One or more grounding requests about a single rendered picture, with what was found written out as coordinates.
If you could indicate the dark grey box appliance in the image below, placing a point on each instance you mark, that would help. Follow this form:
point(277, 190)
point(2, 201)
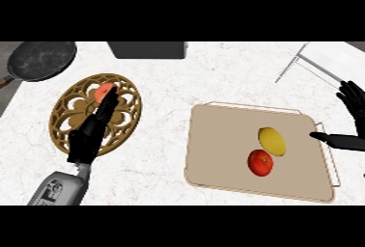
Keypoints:
point(148, 50)

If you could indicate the orange peach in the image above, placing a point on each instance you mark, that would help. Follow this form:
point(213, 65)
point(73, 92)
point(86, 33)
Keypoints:
point(102, 92)

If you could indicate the yellow lemon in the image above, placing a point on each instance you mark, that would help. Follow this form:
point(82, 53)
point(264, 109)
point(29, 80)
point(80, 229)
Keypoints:
point(272, 141)

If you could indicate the round wooden ornate trivet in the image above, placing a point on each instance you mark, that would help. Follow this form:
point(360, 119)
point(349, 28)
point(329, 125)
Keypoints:
point(79, 112)

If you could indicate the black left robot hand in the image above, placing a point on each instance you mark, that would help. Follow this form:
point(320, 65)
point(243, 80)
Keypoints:
point(91, 135)

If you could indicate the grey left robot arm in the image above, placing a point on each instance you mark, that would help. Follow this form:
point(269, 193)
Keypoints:
point(60, 189)

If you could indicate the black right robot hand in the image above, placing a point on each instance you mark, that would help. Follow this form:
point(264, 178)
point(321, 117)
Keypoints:
point(349, 128)

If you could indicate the beige tray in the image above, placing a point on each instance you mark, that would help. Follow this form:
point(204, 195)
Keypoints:
point(259, 154)

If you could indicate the red tomato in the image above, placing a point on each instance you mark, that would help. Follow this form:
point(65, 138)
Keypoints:
point(261, 162)

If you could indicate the black frying pan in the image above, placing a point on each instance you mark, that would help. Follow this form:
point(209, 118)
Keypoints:
point(40, 61)

